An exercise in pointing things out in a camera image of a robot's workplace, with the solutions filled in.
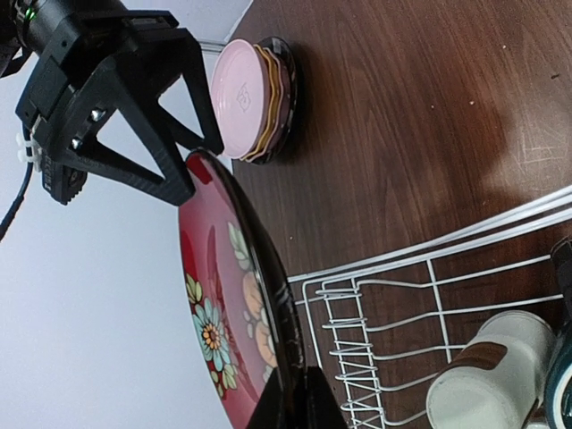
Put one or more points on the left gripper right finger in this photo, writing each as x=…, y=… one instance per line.
x=322, y=409

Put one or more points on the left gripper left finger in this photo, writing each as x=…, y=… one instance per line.
x=270, y=411

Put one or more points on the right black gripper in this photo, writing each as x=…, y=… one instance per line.
x=115, y=93

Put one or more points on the light pink plate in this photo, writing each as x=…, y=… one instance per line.
x=239, y=96

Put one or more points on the dark brown bowl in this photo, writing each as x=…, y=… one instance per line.
x=239, y=297

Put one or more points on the yellow dotted plate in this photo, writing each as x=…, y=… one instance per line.
x=271, y=112

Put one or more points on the mauve dotted plate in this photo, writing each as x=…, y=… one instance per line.
x=281, y=98

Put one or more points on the black striped plate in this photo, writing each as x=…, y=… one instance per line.
x=291, y=87

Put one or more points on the white cup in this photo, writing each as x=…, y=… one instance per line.
x=497, y=380

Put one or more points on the dark teal mug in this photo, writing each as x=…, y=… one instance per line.
x=557, y=393

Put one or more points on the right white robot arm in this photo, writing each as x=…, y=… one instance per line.
x=116, y=93

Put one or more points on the right aluminium frame post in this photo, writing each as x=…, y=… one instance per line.
x=210, y=46

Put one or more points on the white wire dish rack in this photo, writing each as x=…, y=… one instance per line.
x=383, y=327

